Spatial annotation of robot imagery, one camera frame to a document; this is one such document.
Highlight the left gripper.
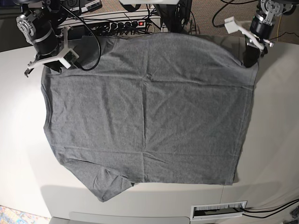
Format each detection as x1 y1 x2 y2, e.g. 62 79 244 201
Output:
242 15 272 68

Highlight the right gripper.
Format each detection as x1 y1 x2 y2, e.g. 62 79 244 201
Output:
32 28 63 73

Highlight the grey T-shirt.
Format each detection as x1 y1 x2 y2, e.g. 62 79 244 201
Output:
41 33 259 202

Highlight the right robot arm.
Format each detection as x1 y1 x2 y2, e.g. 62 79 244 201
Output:
15 0 67 76

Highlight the black equipment box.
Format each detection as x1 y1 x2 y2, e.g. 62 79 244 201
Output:
61 0 80 13

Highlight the white power strip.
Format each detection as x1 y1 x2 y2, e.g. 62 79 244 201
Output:
109 21 147 30

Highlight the white table leg column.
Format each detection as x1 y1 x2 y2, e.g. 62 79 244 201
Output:
160 16 169 33

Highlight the black cable on carpet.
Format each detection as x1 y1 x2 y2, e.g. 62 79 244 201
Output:
212 0 236 28

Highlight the yellow cable on floor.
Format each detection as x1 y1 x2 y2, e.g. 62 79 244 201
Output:
275 14 282 40

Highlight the black cable on table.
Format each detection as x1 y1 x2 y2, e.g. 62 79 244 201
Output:
240 205 299 218
240 198 299 213

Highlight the table cable grommet box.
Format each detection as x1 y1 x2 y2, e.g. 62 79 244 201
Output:
190 201 247 221

